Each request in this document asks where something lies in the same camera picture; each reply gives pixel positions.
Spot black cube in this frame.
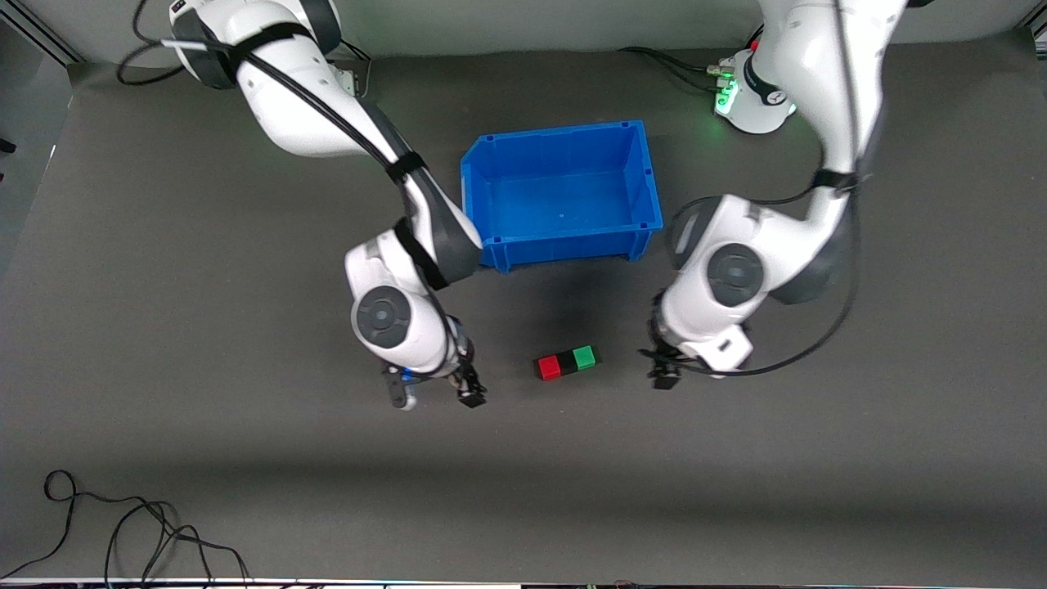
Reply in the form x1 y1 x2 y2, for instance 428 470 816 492
556 344 603 376

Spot dark grey table mat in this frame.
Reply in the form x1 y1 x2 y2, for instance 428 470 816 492
0 33 1047 583

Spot blue plastic storage bin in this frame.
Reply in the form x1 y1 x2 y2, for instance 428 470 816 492
460 119 664 273

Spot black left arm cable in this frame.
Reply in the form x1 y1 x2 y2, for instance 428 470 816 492
654 0 864 379

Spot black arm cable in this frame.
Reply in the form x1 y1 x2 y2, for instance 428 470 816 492
115 0 479 385
654 0 864 379

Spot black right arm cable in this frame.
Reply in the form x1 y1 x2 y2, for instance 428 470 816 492
115 0 479 385

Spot black right base cable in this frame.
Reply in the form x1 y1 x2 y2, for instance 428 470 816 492
337 39 374 102

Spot black base cable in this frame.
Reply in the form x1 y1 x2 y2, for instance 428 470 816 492
618 46 730 92
337 39 374 102

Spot black left base cable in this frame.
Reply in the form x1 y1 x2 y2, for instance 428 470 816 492
618 46 730 92

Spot black tangled loose cable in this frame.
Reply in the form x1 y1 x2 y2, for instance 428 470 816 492
103 497 251 587

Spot black looped loose cable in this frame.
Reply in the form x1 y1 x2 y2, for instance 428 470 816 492
0 470 83 578

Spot aluminium frame rail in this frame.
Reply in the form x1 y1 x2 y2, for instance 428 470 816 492
0 15 84 66

